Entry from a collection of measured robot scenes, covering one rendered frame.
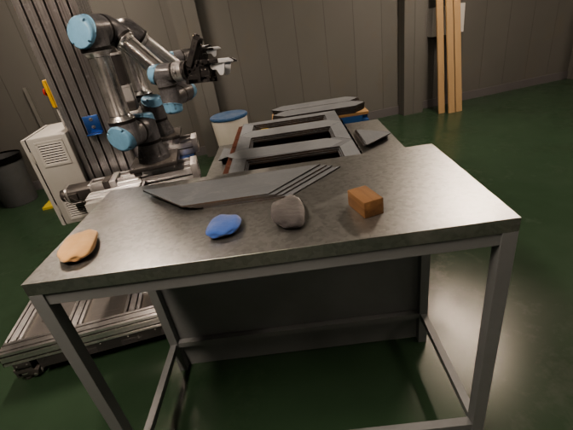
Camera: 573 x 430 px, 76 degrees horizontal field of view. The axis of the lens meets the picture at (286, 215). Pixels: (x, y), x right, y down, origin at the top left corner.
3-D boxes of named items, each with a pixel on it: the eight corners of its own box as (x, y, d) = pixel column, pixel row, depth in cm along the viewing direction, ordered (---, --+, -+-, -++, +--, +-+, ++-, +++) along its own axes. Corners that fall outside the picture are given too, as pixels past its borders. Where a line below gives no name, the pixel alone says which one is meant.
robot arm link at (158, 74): (159, 84, 154) (153, 63, 150) (182, 82, 152) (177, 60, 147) (149, 89, 148) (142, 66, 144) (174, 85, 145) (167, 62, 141)
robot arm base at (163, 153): (137, 166, 177) (130, 147, 172) (141, 157, 190) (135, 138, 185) (169, 159, 179) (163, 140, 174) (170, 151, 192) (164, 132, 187)
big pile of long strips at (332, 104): (358, 101, 334) (358, 94, 332) (368, 111, 299) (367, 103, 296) (272, 114, 338) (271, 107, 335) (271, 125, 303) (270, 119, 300)
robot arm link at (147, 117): (165, 135, 183) (157, 107, 177) (151, 143, 172) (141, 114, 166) (144, 136, 187) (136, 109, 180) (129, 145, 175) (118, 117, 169)
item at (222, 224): (213, 221, 114) (211, 212, 112) (245, 217, 113) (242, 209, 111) (204, 242, 103) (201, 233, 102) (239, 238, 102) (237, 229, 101)
